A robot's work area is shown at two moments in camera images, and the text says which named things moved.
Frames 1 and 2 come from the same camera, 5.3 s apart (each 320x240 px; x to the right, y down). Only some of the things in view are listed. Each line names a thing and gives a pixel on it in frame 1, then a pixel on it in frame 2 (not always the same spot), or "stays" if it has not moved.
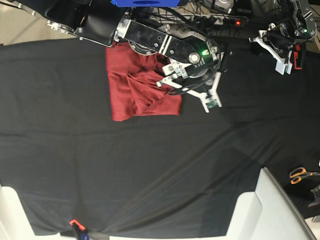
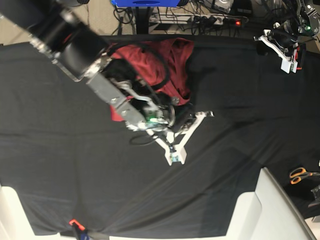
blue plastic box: (146, 3) stays
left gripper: (199, 56) → (136, 108)
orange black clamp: (82, 233) stays
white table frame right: (268, 213) stays
